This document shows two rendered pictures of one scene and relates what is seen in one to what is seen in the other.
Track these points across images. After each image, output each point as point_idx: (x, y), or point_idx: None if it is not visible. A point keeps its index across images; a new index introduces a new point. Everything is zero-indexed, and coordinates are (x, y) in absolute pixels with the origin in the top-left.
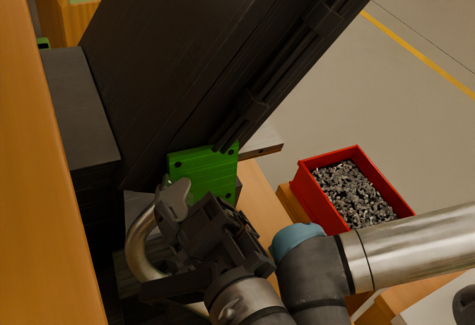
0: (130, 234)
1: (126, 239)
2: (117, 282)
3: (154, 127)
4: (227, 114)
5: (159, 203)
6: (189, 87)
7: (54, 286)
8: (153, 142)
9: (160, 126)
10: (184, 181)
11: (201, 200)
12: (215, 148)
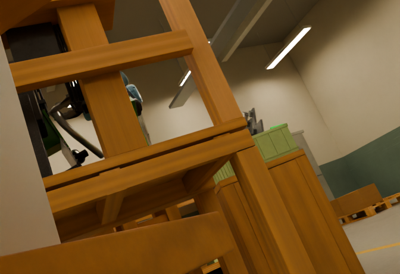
0: (61, 118)
1: (62, 120)
2: (71, 152)
3: (34, 102)
4: (40, 106)
5: (60, 102)
6: (33, 91)
7: None
8: (37, 104)
9: (35, 100)
10: (56, 102)
11: (66, 95)
12: (47, 111)
